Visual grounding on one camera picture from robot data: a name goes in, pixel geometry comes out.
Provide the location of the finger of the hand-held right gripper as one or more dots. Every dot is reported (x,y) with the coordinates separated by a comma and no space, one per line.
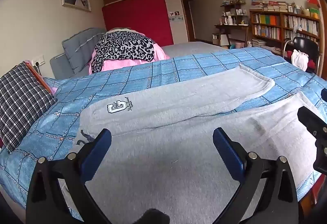
(324,94)
(313,121)

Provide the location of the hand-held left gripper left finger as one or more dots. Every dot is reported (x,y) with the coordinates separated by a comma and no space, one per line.
(98,152)

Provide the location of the white wall socket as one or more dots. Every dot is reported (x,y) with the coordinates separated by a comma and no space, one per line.
(38,60)

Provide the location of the wooden desktop shelf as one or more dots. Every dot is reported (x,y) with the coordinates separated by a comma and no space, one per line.
(236,6)

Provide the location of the white bag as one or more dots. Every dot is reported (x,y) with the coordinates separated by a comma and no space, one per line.
(299,59)

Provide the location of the pink quilt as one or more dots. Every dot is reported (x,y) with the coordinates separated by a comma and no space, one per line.
(159,54)

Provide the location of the blue patterned blanket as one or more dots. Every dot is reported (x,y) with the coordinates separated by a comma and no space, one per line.
(127,78)

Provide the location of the wooden bookshelf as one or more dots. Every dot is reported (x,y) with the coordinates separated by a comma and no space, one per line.
(276,27)

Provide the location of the stack of books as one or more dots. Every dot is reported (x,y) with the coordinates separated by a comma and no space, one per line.
(270,5)

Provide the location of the red wardrobe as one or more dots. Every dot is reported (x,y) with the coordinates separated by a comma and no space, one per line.
(138,14)

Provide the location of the black chair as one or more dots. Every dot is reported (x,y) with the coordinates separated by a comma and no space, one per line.
(305,44)

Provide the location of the orange pink pillow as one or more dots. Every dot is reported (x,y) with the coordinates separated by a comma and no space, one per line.
(38,74)

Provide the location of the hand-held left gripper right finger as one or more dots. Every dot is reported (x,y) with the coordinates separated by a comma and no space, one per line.
(227,152)

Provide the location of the white box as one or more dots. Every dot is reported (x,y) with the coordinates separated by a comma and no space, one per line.
(220,39)

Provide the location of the wooden desk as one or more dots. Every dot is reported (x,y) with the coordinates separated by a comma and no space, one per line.
(235,27)

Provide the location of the leopard print cloth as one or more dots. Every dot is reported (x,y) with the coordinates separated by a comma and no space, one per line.
(122,46)

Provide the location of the grey padded headboard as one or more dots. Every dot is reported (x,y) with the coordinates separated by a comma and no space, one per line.
(76,47)

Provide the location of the red and green boxes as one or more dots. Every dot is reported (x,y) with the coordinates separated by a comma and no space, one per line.
(313,5)

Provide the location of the dark wooden door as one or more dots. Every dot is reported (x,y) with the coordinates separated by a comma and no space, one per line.
(187,17)

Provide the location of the dark plaid pillow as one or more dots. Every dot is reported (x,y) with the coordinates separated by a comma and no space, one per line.
(20,101)

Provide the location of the grey pants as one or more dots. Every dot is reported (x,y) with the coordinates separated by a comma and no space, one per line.
(166,162)

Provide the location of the wooden door frame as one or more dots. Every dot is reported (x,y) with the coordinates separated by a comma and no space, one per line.
(323,35)

